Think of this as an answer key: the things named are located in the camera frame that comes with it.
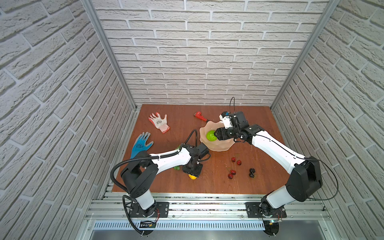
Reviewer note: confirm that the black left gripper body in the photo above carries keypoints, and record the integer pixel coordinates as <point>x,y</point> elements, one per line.
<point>195,169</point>

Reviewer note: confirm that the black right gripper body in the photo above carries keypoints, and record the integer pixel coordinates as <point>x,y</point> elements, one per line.
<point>231,133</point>

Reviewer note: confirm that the yellow fake pear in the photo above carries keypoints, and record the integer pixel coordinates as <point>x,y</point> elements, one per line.
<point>192,177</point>

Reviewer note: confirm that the green grape bunch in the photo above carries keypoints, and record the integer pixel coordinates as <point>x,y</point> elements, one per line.
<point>178,148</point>

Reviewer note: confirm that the green bumpy fake fruit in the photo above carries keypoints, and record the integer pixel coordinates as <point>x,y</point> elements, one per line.
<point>211,136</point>

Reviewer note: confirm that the red cherry pair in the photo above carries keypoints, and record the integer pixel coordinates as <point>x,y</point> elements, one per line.
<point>232,174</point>
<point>235,160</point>

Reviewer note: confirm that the black cherry pair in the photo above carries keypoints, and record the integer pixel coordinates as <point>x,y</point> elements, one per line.
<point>252,172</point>

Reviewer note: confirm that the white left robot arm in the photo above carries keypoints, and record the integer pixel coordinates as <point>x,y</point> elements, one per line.
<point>141,171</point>

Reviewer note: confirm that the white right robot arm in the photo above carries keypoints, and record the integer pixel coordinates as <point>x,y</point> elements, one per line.
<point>305,172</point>

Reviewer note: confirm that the pink wavy fruit bowl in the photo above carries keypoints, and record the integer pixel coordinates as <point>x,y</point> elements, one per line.
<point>216,146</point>

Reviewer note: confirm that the red hand tool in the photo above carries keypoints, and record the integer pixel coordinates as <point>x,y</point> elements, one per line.
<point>199,116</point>

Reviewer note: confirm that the red white work glove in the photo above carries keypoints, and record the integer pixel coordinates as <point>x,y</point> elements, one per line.
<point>159,122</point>

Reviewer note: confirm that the blue work glove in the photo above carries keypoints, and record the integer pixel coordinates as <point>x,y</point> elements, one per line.
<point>141,144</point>

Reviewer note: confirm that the aluminium rail frame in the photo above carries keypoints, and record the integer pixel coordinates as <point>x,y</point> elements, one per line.
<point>203,212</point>

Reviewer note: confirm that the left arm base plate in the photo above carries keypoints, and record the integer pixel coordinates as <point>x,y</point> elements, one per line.
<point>157,209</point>

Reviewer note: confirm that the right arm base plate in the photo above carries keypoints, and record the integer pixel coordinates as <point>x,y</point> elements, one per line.
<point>257,210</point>

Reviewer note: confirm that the silver corner frame post right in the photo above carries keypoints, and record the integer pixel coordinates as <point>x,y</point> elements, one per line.
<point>320,25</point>

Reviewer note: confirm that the silver corner frame post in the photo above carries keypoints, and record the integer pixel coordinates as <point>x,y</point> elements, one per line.
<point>320,25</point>
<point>96,22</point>

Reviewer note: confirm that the silver corner frame post left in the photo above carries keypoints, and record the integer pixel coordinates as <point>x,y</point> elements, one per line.
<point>96,22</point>

